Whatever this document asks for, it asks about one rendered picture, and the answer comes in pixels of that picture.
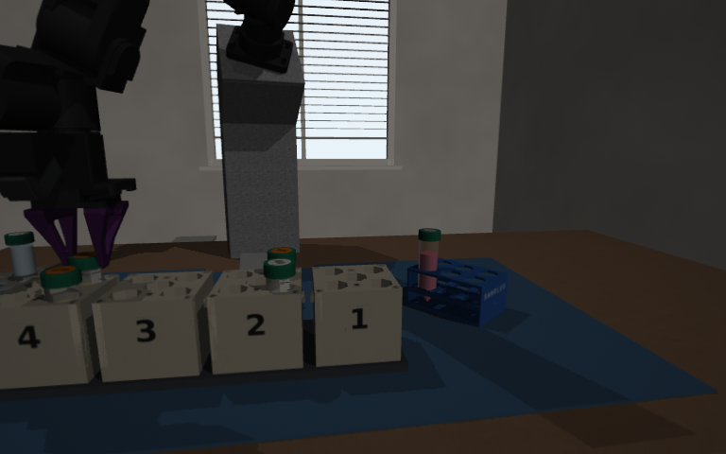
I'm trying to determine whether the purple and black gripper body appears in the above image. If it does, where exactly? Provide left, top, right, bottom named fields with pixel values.
left=30, top=179, right=136, bottom=209

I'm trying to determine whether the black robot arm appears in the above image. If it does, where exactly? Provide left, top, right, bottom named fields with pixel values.
left=0, top=0, right=296, bottom=201

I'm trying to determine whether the blue bench mat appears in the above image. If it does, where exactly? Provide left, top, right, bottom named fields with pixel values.
left=0, top=257, right=717, bottom=454

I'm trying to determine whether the test tube with pink liquid and green cap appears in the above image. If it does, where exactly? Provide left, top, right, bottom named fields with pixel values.
left=418, top=228, right=441, bottom=290

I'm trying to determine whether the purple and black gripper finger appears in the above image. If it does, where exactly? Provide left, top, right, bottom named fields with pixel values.
left=83, top=201, right=129, bottom=269
left=24, top=208, right=78, bottom=266

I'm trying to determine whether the white box with done label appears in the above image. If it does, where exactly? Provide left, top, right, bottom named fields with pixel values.
left=239, top=253, right=268, bottom=270

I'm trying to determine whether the blue tube rack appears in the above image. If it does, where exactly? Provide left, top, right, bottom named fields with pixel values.
left=406, top=258, right=509, bottom=327

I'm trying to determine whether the white tube rack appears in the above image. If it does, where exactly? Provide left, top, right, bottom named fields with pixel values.
left=0, top=267, right=44, bottom=291

